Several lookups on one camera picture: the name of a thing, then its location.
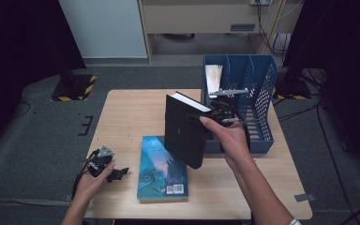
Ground bundle of hanging cables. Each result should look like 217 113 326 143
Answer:
255 0 293 59

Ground blue book with white label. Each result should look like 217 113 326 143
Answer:
204 64 224 98

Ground grey tape piece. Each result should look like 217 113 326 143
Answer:
294 192 316 203

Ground beige desk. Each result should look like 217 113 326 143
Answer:
137 0 304 64

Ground black book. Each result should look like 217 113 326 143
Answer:
163 91 214 171

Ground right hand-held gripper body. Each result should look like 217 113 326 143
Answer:
208 88 251 128

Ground left hand-held gripper cable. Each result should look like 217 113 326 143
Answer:
71 149 100 201

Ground white panel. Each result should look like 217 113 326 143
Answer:
58 0 148 59

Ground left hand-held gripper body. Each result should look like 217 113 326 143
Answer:
85 144 116 179

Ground black curtain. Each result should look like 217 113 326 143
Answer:
282 0 360 176
0 0 87 158

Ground person's left hand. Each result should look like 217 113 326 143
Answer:
74 160 117 202

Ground blue plastic file rack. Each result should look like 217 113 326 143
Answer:
201 54 278 155

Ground teal illustrated book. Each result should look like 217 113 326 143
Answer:
136 135 189 203

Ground person's right hand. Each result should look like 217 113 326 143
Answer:
199 115 253 165

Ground black striped stand base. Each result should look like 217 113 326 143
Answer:
273 79 312 101
50 74 98 102

